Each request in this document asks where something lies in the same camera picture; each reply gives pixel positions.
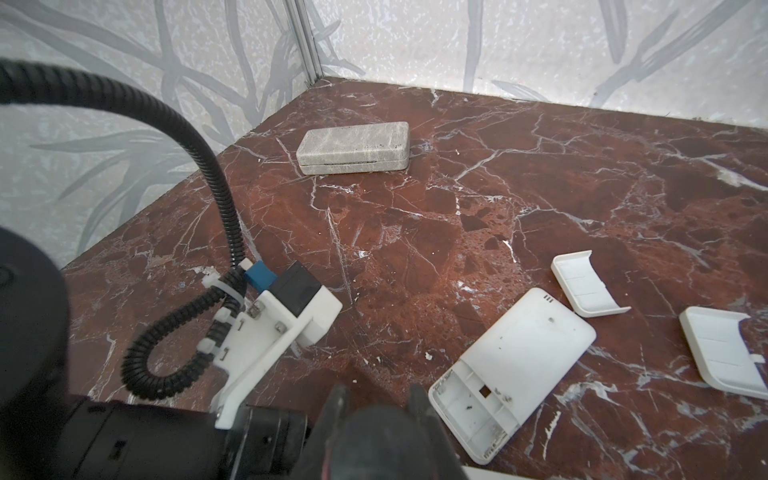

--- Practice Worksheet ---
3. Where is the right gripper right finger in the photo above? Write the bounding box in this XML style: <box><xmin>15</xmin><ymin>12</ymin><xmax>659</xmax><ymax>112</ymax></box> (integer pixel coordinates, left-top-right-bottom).
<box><xmin>407</xmin><ymin>384</ymin><xmax>468</xmax><ymax>480</ymax></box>

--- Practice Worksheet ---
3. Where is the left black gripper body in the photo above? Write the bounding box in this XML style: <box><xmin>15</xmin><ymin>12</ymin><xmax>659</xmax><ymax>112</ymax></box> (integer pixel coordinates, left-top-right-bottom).
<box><xmin>224</xmin><ymin>405</ymin><xmax>311</xmax><ymax>479</ymax></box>

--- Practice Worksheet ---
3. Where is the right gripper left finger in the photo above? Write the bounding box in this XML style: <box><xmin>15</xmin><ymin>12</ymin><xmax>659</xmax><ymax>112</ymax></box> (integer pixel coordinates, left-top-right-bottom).
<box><xmin>289</xmin><ymin>384</ymin><xmax>351</xmax><ymax>480</ymax></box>

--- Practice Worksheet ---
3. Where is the white remote control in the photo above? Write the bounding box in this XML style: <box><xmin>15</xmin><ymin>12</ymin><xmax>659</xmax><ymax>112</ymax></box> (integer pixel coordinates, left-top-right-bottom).
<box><xmin>428</xmin><ymin>288</ymin><xmax>597</xmax><ymax>465</ymax></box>
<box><xmin>463</xmin><ymin>466</ymin><xmax>532</xmax><ymax>480</ymax></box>

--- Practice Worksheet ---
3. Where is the white battery cover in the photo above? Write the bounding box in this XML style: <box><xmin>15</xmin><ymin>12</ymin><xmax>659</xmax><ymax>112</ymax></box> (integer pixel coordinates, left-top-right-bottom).
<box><xmin>679</xmin><ymin>306</ymin><xmax>767</xmax><ymax>400</ymax></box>
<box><xmin>551</xmin><ymin>250</ymin><xmax>631</xmax><ymax>318</ymax></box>

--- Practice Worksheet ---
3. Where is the grey glasses case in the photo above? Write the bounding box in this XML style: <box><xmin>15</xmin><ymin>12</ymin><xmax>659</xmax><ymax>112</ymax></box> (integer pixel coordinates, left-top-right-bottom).
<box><xmin>296</xmin><ymin>121</ymin><xmax>410</xmax><ymax>175</ymax></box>

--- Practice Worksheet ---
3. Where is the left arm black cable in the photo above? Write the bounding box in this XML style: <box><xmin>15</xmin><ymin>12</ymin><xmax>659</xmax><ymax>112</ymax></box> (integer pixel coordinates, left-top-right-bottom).
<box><xmin>0</xmin><ymin>58</ymin><xmax>248</xmax><ymax>402</ymax></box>

